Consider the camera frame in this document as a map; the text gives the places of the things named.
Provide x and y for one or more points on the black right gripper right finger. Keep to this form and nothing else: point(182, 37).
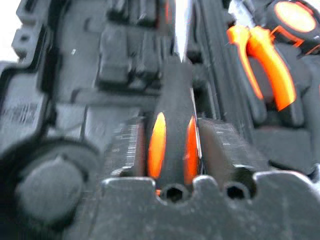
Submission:
point(225, 145)

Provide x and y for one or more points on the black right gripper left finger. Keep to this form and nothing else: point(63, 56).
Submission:
point(126, 147)

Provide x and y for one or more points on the black plastic tool case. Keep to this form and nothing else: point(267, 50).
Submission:
point(75, 75)

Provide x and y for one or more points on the round black and orange tool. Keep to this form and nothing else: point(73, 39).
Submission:
point(295, 17)

